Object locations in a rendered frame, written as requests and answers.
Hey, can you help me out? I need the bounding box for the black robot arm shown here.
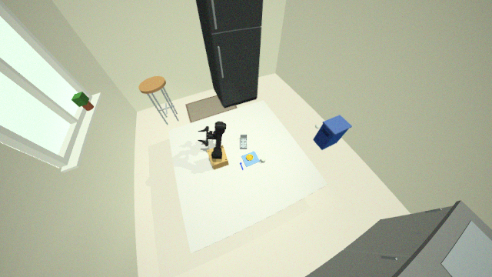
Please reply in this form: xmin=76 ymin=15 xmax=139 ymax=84
xmin=208 ymin=121 xmax=226 ymax=159

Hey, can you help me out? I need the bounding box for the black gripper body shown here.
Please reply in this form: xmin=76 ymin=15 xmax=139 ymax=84
xmin=205 ymin=126 xmax=214 ymax=146

